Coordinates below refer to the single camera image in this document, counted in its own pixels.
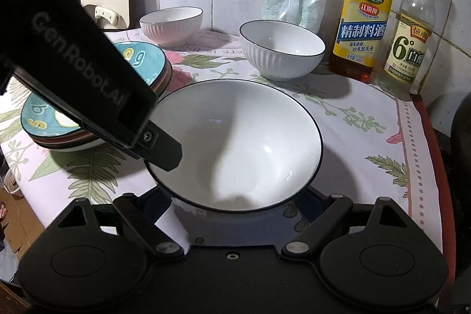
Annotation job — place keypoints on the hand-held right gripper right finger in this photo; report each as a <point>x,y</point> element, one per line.
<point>318,225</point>

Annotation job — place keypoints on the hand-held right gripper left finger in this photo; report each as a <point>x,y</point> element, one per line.
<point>141,224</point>

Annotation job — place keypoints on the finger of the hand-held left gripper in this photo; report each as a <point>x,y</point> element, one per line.
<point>162,150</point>

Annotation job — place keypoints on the blue fried egg plate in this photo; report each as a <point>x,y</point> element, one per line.
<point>147,62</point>

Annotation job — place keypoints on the white ribbed bowl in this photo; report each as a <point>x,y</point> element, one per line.
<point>281,49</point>
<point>239,148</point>
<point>171,23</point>

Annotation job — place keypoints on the floral tablecloth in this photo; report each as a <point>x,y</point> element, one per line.
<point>360,137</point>

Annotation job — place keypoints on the clear vinegar bottle yellow cap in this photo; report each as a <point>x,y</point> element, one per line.
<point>408,45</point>

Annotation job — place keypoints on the cooking wine bottle yellow label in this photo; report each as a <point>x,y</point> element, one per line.
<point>362,27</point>

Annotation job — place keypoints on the plain white packet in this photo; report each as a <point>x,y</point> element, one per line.
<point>314,1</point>

